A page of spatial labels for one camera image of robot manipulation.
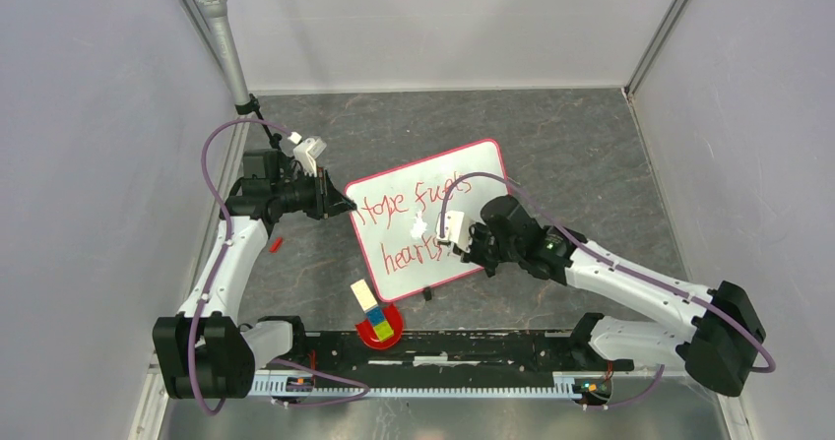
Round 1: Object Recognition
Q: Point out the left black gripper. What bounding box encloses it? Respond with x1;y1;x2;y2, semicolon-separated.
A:
272;166;357;221

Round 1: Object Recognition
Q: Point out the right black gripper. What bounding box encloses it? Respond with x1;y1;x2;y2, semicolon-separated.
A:
453;220;522;272

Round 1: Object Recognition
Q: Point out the pink framed whiteboard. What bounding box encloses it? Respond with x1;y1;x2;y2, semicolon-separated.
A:
345;139;508;302

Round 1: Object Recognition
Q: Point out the red marker cap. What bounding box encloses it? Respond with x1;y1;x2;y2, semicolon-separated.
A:
269;237;284;253

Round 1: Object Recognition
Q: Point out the silver microphone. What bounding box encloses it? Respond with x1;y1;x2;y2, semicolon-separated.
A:
196;0;253;115

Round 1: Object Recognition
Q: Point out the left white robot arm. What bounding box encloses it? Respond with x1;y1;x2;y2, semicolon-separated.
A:
152;145;356;400

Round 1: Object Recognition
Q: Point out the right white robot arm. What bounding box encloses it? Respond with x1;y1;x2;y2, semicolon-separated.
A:
438;195;766;397

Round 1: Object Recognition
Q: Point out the white toy brick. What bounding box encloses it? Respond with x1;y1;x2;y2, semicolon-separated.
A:
351;280;378;313

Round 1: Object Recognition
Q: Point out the red curved toy base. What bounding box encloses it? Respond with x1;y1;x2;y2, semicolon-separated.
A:
355;304;405;350

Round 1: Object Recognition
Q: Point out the blue toy brick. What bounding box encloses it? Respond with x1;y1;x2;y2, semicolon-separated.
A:
365;305;387;327

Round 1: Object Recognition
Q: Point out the green toy brick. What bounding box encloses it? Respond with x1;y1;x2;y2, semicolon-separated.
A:
372;321;395;343

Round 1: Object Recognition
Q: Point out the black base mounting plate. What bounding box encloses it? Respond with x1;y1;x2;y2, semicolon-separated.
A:
267;330;634;389

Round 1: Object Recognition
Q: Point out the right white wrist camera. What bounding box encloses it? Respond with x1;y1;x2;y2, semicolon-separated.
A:
436;211;476;255

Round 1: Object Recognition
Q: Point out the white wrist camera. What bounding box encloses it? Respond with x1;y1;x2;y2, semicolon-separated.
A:
436;211;476;255
293;136;327;176

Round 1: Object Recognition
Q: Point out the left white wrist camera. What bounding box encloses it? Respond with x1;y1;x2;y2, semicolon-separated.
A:
293;136;327;176

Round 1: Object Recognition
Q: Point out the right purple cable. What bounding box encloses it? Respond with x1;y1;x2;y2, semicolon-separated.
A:
438;171;778;410

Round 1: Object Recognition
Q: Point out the purple cable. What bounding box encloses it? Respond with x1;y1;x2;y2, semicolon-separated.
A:
187;117;370;418
438;171;778;410

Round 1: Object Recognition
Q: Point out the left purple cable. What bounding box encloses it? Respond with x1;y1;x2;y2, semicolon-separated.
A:
187;117;370;418

